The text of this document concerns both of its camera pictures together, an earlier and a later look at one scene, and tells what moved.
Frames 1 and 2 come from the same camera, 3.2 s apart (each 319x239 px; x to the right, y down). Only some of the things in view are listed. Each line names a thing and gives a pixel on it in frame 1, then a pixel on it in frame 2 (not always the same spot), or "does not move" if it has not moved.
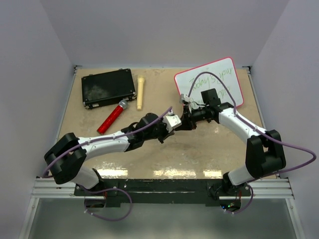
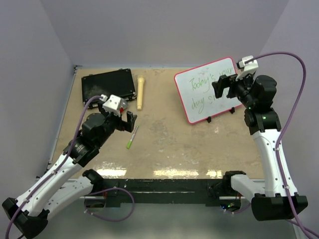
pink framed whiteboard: x=193 y=82 does not move
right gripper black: x=188 y=122 -> x=223 y=82
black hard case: x=107 y=88 does not move
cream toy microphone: x=140 y=85 does not move
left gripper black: x=166 y=132 -> x=123 y=125
